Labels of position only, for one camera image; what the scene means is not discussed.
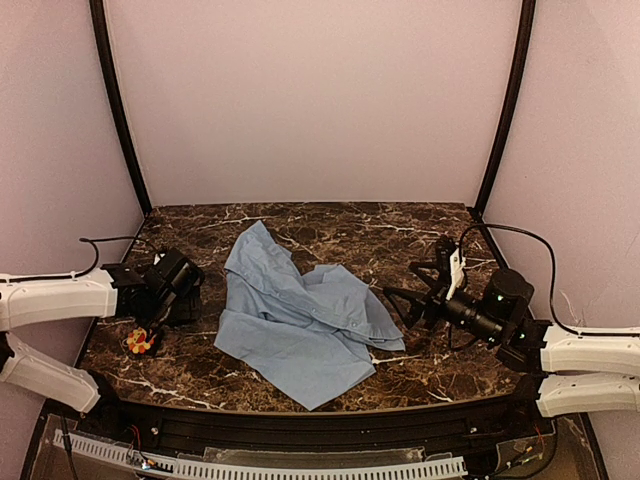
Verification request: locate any white slotted cable duct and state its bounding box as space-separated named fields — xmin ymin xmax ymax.
xmin=69 ymin=433 xmax=468 ymax=479

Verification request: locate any black frame post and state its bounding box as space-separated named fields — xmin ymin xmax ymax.
xmin=473 ymin=0 xmax=537 ymax=218
xmin=88 ymin=0 xmax=152 ymax=217

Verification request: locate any far black square tray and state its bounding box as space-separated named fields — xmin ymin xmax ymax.
xmin=167 ymin=295 xmax=202 ymax=327

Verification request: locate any black front table rail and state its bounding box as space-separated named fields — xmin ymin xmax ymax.
xmin=82 ymin=395 xmax=550 ymax=453

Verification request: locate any near black square tray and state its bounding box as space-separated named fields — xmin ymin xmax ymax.
xmin=126 ymin=327 xmax=164 ymax=357

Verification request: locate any right black frame post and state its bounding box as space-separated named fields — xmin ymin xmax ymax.
xmin=473 ymin=0 xmax=537 ymax=218

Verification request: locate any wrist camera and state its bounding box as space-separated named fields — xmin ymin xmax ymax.
xmin=147 ymin=248 xmax=205 ymax=300
xmin=435 ymin=235 xmax=466 ymax=301

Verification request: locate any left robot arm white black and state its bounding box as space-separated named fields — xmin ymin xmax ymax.
xmin=1 ymin=249 xmax=205 ymax=414

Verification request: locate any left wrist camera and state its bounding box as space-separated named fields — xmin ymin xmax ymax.
xmin=147 ymin=248 xmax=205 ymax=300

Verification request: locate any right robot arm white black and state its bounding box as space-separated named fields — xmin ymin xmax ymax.
xmin=383 ymin=262 xmax=639 ymax=418

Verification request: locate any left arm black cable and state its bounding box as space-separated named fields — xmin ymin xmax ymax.
xmin=0 ymin=236 xmax=161 ymax=284

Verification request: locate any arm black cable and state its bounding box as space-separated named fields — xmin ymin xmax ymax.
xmin=457 ymin=223 xmax=640 ymax=341
xmin=0 ymin=236 xmax=161 ymax=284

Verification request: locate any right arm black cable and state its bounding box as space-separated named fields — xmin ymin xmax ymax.
xmin=457 ymin=223 xmax=640 ymax=341

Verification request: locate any left black frame post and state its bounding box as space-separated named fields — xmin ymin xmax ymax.
xmin=88 ymin=0 xmax=152 ymax=217

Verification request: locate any black square tray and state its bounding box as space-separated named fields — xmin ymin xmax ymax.
xmin=126 ymin=327 xmax=164 ymax=357
xmin=167 ymin=295 xmax=202 ymax=327

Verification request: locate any plush sunflower brooch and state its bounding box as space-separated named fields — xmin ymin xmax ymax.
xmin=125 ymin=327 xmax=156 ymax=355

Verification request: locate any light blue shirt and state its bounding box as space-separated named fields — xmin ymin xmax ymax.
xmin=214 ymin=222 xmax=405 ymax=411

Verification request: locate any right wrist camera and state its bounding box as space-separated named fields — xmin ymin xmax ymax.
xmin=435 ymin=235 xmax=466 ymax=301

